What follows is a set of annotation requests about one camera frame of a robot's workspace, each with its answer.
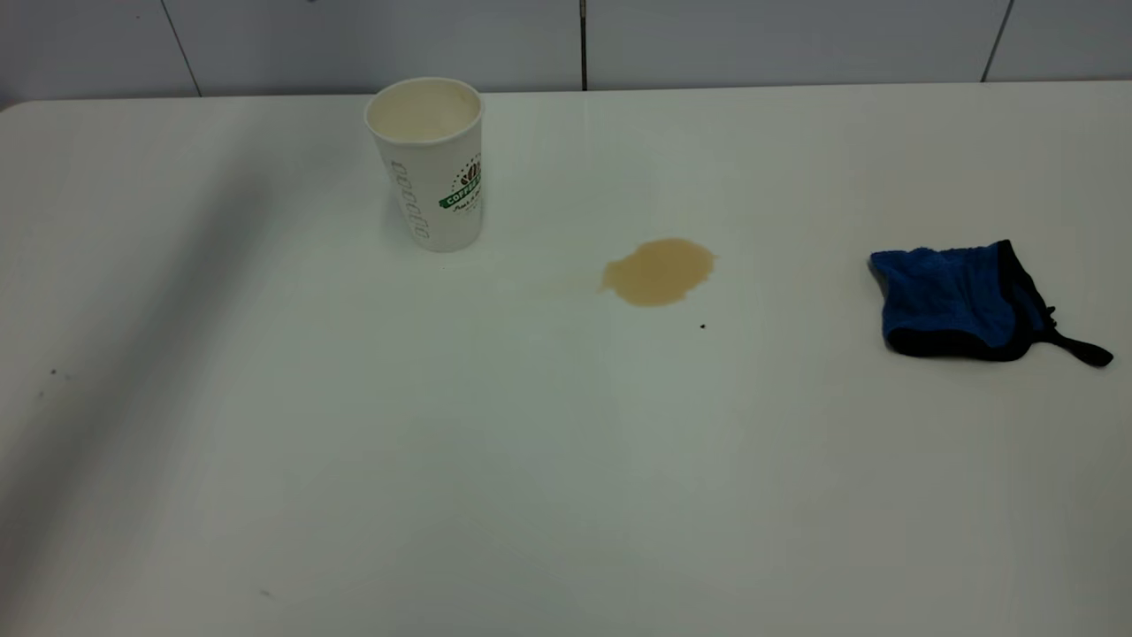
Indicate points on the white paper coffee cup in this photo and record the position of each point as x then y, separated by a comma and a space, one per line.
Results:
438, 186

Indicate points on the blue cloth with black trim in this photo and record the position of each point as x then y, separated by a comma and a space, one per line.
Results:
946, 296

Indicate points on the brown coffee spill puddle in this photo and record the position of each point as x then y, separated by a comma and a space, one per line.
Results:
659, 272

